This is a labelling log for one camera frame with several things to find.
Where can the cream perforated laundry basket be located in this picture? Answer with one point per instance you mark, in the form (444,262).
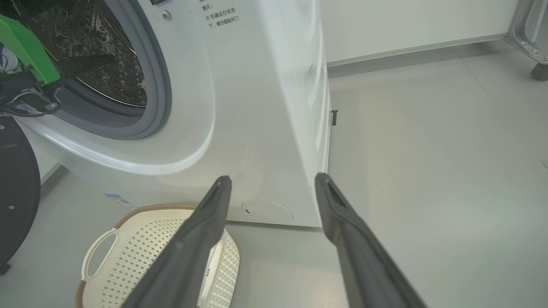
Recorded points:
(141,256)

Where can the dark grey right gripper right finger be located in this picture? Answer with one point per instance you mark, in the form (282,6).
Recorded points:
(364,256)

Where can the white partition panel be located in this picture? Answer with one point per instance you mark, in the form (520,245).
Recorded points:
(406,25)

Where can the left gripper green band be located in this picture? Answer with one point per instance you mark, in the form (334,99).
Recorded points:
(25,47)

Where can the small black rear bracket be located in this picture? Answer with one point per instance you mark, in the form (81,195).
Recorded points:
(334,117)

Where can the round drain filter cover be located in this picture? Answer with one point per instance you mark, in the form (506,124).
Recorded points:
(267,211)

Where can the dark round washing machine door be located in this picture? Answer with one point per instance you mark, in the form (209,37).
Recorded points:
(17,192)

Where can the white washing machine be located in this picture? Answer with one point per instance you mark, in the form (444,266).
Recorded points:
(257,107)

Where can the blue energy label sticker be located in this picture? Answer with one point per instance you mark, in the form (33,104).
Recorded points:
(120,200)

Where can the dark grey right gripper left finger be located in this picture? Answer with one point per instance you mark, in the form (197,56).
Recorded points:
(188,256)

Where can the grey rubber door gasket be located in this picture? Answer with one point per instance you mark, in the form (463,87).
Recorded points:
(160,85)

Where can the steel washing machine drum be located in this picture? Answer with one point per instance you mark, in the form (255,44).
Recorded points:
(115,38)

